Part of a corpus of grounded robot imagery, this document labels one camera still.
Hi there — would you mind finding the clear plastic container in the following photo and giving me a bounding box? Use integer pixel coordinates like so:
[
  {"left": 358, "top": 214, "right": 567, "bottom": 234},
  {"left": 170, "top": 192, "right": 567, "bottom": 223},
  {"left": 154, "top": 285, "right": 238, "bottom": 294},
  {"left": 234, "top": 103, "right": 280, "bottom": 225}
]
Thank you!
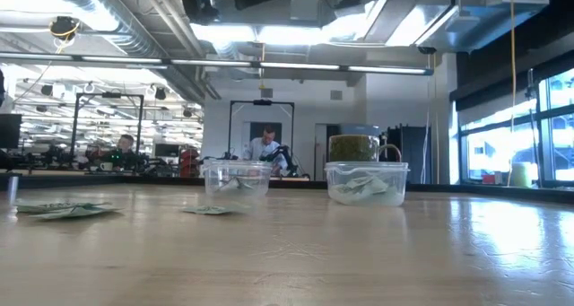
[
  {"left": 200, "top": 160, "right": 274, "bottom": 198},
  {"left": 324, "top": 161, "right": 411, "bottom": 208}
]

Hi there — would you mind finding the grey ceiling box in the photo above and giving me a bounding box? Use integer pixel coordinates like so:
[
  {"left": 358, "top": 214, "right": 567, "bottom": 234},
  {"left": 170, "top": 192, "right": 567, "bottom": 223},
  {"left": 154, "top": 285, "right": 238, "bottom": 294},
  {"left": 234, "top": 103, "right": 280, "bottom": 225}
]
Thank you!
[{"left": 290, "top": 0, "right": 321, "bottom": 22}]

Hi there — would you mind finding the black background rig frame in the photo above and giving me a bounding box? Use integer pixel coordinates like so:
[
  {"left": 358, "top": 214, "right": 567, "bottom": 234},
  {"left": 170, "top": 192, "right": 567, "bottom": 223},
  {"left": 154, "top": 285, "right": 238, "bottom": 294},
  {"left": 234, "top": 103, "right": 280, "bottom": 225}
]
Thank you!
[
  {"left": 227, "top": 99, "right": 297, "bottom": 163},
  {"left": 70, "top": 92, "right": 145, "bottom": 163}
]

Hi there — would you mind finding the green glass jar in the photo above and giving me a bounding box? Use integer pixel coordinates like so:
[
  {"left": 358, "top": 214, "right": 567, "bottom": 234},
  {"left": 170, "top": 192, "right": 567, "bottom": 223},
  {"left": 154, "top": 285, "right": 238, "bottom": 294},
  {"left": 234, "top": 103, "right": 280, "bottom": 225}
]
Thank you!
[{"left": 328, "top": 134, "right": 403, "bottom": 164}]

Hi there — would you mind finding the long ceiling light bar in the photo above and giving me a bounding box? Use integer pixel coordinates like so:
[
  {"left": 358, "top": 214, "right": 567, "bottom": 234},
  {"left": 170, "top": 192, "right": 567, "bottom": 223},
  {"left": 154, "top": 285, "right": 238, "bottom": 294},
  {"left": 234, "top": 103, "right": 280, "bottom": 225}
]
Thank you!
[{"left": 0, "top": 51, "right": 435, "bottom": 77}]

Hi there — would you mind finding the yellow ceiling cable reel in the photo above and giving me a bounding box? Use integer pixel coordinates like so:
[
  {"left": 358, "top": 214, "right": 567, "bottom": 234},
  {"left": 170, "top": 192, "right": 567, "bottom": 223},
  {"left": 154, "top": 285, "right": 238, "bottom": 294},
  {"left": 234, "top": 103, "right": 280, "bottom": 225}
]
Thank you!
[{"left": 48, "top": 15, "right": 83, "bottom": 42}]

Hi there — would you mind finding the grey-blue cabinet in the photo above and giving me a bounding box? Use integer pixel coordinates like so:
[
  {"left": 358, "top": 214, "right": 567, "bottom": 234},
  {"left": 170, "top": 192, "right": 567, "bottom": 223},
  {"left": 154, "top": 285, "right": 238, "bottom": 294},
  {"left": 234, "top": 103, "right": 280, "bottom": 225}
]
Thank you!
[{"left": 338, "top": 123, "right": 382, "bottom": 137}]

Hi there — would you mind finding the yellow-green roll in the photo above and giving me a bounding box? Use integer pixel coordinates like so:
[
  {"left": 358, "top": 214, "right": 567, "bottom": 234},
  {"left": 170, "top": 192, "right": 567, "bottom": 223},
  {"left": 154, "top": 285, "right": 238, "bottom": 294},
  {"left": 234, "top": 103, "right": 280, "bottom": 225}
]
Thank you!
[{"left": 510, "top": 161, "right": 533, "bottom": 188}]

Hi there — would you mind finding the silver metal post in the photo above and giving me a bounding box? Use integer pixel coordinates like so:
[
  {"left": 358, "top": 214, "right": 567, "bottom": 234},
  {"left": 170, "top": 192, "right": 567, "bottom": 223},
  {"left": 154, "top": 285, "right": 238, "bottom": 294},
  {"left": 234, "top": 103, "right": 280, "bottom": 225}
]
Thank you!
[{"left": 5, "top": 173, "right": 20, "bottom": 222}]

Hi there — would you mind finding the black aluminium table frame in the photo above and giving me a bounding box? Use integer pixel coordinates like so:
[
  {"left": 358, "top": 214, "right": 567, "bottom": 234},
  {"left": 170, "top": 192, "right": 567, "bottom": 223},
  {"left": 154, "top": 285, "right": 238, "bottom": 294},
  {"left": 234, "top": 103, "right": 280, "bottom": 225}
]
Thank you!
[{"left": 0, "top": 170, "right": 574, "bottom": 205}]

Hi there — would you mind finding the dark cabinet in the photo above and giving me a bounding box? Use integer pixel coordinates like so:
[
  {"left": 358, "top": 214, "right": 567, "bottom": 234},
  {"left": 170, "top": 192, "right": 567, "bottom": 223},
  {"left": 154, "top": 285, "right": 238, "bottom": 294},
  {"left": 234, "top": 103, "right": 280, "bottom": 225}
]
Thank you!
[{"left": 386, "top": 125, "right": 432, "bottom": 185}]

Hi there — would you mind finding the red cart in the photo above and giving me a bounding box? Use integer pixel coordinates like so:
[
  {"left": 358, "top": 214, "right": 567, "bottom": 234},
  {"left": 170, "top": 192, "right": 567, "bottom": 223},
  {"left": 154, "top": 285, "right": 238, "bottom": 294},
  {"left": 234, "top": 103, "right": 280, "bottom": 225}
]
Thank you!
[{"left": 178, "top": 147, "right": 201, "bottom": 178}]

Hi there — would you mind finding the person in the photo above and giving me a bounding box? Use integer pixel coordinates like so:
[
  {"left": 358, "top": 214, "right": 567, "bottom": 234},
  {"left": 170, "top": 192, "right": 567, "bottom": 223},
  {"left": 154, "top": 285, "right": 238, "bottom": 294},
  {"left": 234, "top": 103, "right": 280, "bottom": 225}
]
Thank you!
[
  {"left": 241, "top": 125, "right": 289, "bottom": 172},
  {"left": 114, "top": 134, "right": 136, "bottom": 159}
]

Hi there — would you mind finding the black window frame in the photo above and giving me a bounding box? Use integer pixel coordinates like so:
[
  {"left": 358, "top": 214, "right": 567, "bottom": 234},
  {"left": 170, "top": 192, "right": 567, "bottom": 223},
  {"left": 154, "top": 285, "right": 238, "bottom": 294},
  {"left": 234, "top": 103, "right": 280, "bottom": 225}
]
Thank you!
[{"left": 450, "top": 66, "right": 574, "bottom": 188}]

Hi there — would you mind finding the black monitor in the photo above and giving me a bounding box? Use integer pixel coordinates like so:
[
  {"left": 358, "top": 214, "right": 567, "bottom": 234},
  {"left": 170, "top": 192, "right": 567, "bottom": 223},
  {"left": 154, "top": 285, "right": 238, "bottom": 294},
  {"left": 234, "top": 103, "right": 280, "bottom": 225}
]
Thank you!
[{"left": 0, "top": 113, "right": 22, "bottom": 150}]

